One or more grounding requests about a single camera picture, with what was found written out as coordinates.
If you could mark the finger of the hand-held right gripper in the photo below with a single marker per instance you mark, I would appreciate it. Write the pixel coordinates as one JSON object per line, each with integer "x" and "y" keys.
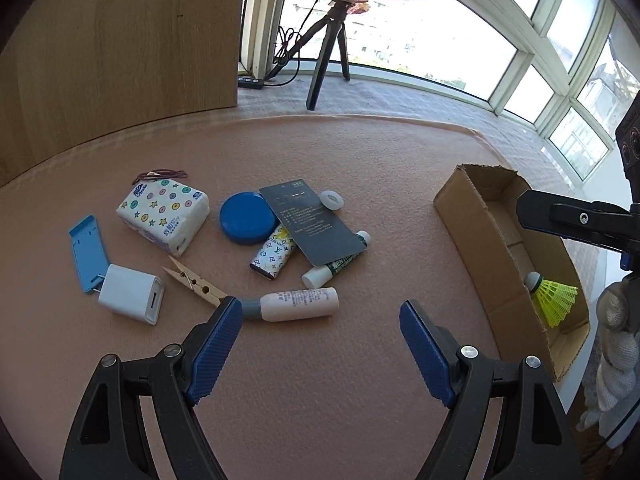
{"x": 565, "y": 220}

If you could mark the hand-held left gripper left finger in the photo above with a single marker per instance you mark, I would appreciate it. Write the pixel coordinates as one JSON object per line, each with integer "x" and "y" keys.
{"x": 215, "y": 352}

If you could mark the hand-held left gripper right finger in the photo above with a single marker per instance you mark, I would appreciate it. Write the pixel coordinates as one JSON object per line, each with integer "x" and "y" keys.
{"x": 425, "y": 355}

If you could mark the wooden clothespin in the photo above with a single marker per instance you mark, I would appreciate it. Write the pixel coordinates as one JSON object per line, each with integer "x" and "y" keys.
{"x": 192, "y": 282}

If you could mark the cardboard box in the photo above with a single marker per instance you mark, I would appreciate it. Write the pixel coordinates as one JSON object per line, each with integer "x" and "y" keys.
{"x": 480, "y": 240}

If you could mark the white bottle with grey cap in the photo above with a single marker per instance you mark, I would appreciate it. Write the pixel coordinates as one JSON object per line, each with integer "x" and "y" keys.
{"x": 300, "y": 304}

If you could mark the white charger plug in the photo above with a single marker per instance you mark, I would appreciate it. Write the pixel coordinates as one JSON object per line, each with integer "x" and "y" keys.
{"x": 127, "y": 292}

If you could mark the patterned lighter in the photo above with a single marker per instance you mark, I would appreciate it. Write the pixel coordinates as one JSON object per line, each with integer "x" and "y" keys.
{"x": 270, "y": 257}

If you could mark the green-labelled white tube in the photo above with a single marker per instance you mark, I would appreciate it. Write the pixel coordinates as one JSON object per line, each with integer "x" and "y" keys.
{"x": 320, "y": 274}

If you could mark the blue round lid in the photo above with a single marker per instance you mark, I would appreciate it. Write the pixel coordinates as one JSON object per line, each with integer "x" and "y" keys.
{"x": 245, "y": 217}

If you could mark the star-print tissue pack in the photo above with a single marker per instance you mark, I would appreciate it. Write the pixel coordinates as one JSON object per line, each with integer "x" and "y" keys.
{"x": 162, "y": 212}

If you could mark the blue phone stand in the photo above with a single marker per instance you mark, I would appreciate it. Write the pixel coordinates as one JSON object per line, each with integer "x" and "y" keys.
{"x": 90, "y": 252}

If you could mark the grey and yellow card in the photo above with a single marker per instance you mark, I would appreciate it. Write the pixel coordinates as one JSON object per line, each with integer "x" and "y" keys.
{"x": 312, "y": 220}

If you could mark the small white cap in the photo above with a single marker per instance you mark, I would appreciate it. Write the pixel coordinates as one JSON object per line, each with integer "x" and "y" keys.
{"x": 332, "y": 200}

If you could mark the person's right hand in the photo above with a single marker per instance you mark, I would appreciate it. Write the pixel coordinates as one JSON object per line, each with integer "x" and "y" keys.
{"x": 617, "y": 370}

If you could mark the yellow shuttlecock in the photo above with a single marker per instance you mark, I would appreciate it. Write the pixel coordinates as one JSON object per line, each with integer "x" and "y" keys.
{"x": 555, "y": 300}

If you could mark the pink blanket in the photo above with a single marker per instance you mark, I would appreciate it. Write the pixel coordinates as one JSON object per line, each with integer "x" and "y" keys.
{"x": 325, "y": 400}

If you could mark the black inline remote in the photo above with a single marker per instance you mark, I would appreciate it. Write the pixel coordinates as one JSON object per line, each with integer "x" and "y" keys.
{"x": 250, "y": 83}

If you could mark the black tripod stand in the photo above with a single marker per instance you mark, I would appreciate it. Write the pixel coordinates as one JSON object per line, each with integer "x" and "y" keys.
{"x": 320, "y": 75}

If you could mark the light wooden board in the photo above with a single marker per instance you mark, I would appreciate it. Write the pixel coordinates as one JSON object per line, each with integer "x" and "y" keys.
{"x": 125, "y": 50}

